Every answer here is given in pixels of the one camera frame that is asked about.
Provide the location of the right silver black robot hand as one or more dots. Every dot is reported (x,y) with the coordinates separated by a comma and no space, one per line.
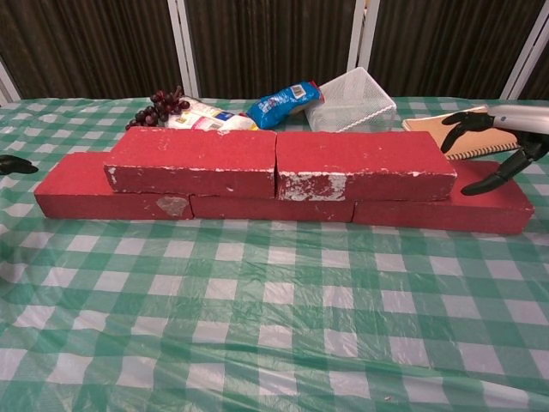
(523,118)

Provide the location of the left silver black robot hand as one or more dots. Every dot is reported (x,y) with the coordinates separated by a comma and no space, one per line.
(13,165)

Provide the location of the red rectangular foam brick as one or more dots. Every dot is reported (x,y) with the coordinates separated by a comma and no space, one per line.
(193,150)
(364,150)
(429,216)
(86,208)
(274,210)

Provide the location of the dark brown partition panel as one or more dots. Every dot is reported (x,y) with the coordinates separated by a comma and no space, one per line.
(266,43)
(442,43)
(86,43)
(541,83)

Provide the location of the brown spiral notebook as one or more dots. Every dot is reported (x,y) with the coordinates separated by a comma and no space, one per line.
(429,123)

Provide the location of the dark red grape bunch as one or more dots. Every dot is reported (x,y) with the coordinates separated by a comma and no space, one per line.
(158,105)

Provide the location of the white snack packet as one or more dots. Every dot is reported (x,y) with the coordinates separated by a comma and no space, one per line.
(206,118)

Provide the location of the green white checked tablecloth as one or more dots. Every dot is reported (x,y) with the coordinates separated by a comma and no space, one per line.
(214,300)

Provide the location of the blue snack packet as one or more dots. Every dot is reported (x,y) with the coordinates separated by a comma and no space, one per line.
(279,103)

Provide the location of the white partition frame post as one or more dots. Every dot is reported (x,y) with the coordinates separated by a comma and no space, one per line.
(527,60)
(184,51)
(6,83)
(360,34)

